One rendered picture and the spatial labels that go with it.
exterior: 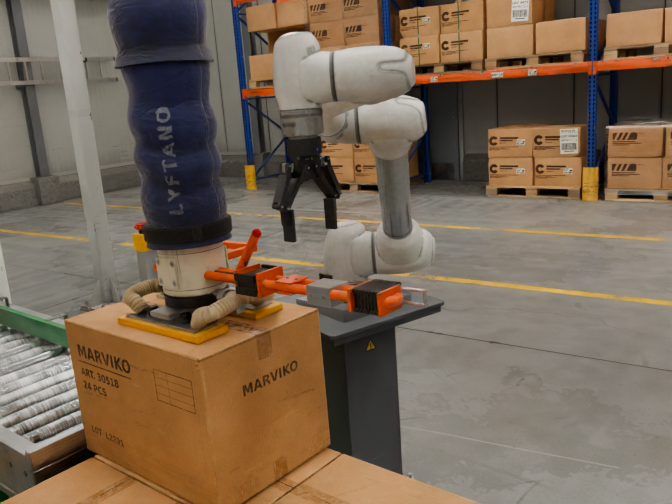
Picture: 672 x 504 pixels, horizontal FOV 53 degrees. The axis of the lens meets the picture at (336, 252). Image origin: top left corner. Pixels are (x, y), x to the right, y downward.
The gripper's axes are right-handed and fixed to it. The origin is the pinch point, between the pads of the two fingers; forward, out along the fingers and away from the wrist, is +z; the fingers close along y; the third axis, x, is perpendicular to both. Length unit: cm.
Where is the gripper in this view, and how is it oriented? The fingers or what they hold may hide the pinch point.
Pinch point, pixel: (311, 230)
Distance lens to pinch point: 149.2
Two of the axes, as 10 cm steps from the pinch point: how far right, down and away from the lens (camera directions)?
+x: 7.6, 0.9, -6.4
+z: 0.8, 9.7, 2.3
